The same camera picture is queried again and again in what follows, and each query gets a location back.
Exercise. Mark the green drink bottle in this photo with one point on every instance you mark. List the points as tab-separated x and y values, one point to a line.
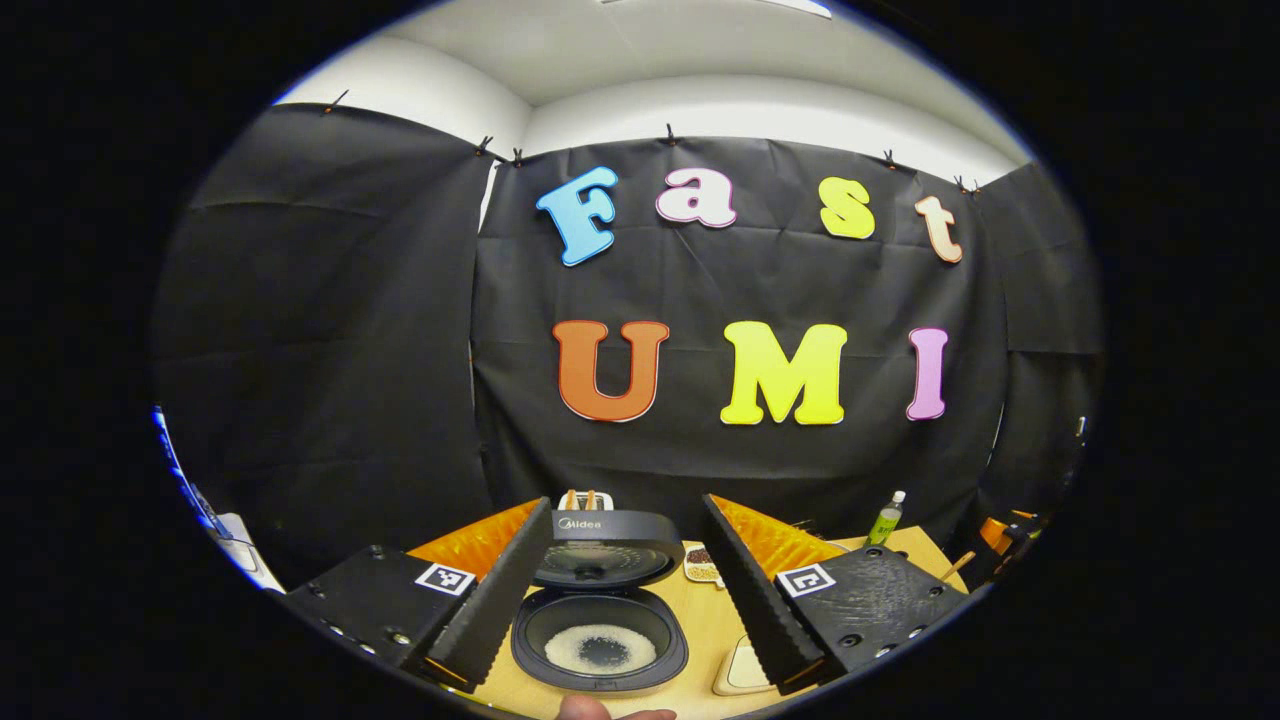
885	522

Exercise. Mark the white toaster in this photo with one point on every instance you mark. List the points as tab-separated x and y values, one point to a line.
605	502

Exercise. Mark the black backdrop cloth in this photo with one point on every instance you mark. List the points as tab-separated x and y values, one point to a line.
700	460

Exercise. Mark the white divided bean dish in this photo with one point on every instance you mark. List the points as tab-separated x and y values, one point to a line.
700	573

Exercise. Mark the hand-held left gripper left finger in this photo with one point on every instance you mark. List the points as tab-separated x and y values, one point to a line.
500	600

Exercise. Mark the white rice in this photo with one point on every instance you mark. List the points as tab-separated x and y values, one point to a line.
570	650

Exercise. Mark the dark grey rice cooker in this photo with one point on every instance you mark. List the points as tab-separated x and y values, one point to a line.
610	525

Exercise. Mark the clear rice box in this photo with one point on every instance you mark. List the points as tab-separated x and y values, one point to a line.
722	680

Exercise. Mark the white side table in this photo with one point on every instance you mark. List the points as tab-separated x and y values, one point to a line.
245	555

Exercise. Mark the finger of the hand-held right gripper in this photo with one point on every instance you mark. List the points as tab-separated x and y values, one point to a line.
995	535

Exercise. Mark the wooden spoon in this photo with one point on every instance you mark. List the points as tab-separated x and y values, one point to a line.
960	565

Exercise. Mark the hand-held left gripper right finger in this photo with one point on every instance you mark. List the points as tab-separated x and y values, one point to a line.
755	600

